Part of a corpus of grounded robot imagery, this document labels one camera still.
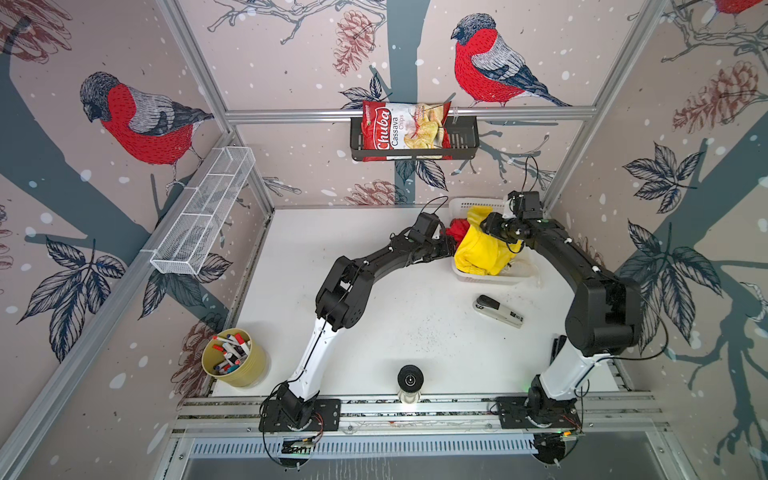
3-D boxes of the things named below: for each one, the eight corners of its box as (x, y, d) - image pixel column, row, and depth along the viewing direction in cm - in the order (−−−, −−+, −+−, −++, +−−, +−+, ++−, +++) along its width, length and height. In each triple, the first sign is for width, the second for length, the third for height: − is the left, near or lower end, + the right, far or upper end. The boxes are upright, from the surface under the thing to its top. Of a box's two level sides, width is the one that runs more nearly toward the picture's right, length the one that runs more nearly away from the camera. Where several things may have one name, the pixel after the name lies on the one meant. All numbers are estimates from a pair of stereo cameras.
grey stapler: (471, 306, 94) (473, 301, 91) (474, 298, 96) (477, 292, 93) (518, 330, 89) (523, 324, 86) (521, 320, 91) (526, 314, 88)
